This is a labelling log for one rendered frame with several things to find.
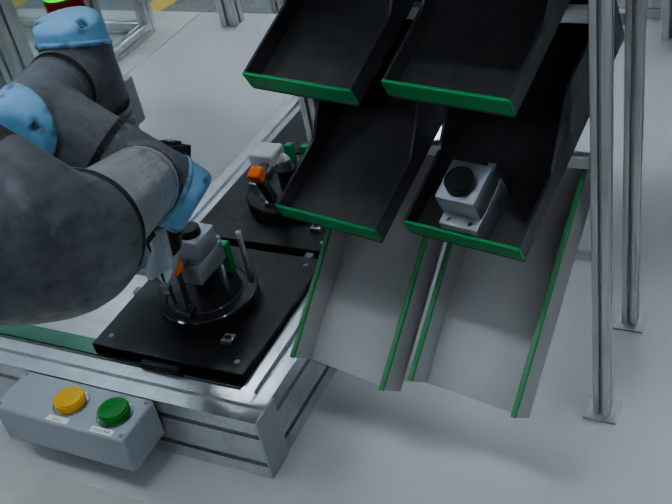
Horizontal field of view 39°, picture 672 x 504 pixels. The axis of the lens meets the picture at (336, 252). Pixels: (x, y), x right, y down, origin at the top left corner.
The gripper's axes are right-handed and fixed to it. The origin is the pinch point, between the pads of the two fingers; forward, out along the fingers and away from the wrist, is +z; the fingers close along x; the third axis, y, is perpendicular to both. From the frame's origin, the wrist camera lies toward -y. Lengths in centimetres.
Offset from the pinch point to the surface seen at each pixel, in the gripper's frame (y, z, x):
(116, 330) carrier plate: 2.5, 10.3, -10.0
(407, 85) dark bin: 2.2, -29.6, 37.8
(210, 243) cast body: -7.1, 0.6, 2.3
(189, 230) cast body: -5.7, -2.3, 0.7
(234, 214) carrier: -25.7, 10.1, -7.2
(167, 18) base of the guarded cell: -117, 21, -83
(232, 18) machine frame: -113, 18, -60
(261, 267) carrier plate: -14.6, 10.2, 3.7
